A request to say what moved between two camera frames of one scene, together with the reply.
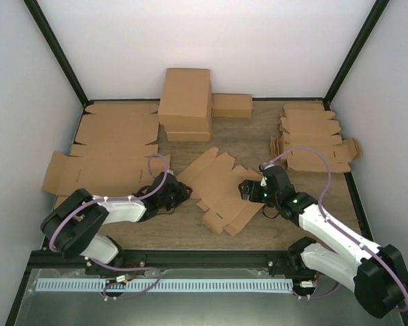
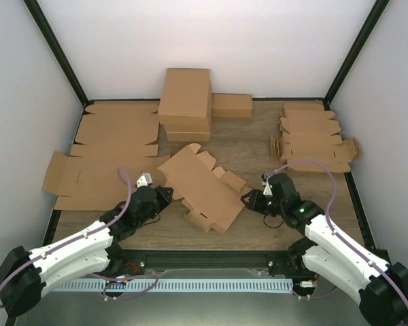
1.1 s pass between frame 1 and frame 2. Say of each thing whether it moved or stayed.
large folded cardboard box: stayed
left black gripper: moved
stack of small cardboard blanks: stayed
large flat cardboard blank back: stayed
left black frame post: stayed
